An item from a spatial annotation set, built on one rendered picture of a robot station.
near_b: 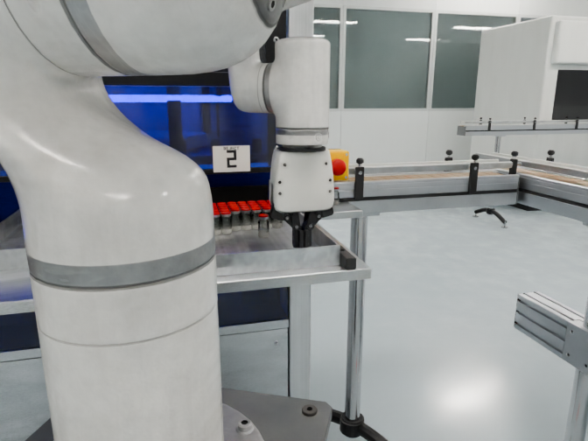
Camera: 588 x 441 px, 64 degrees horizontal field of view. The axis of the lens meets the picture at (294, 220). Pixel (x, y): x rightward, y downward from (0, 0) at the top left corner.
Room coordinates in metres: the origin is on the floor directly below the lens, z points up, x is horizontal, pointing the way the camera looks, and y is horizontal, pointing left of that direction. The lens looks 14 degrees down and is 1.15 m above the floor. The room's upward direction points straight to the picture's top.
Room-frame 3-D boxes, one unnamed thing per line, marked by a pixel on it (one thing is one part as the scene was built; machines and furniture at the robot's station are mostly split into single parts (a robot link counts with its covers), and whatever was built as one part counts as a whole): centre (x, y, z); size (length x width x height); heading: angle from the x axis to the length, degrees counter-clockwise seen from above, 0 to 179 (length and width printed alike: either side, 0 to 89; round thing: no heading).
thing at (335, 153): (1.17, -0.09, 1.00); 0.08 x 0.07 x 0.07; 14
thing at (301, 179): (0.75, -0.01, 1.03); 0.10 x 0.08 x 0.11; 104
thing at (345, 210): (1.21, -0.10, 0.87); 0.14 x 0.13 x 0.02; 14
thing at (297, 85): (0.75, -0.01, 1.17); 0.09 x 0.08 x 0.13; 74
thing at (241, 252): (0.88, 0.09, 0.90); 0.34 x 0.26 x 0.04; 14
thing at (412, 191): (1.38, -0.33, 0.92); 0.69 x 0.16 x 0.16; 104
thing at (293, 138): (0.75, -0.02, 1.09); 0.09 x 0.08 x 0.03; 104
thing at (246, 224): (0.97, 0.11, 0.90); 0.18 x 0.02 x 0.05; 104
